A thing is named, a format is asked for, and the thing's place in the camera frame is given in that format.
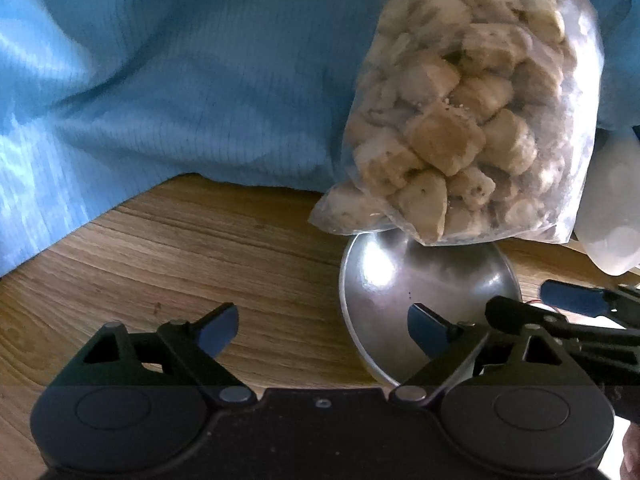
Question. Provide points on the bag of snack biscuits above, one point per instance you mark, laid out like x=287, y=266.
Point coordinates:
x=473, y=121

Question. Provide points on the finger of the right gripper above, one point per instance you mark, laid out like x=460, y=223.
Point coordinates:
x=591, y=302

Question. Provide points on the large steel bowl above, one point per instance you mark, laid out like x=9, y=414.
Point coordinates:
x=382, y=274

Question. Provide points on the white ceramic bowl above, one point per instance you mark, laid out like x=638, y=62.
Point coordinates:
x=575, y=318

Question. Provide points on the light blue cloth cover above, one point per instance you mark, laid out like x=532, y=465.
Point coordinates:
x=102, y=100

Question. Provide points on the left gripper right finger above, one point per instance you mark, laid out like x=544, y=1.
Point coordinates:
x=451, y=350

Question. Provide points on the white jug blue lid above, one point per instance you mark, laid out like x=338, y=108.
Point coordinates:
x=607, y=224

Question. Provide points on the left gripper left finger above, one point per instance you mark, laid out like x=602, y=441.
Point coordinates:
x=195, y=346

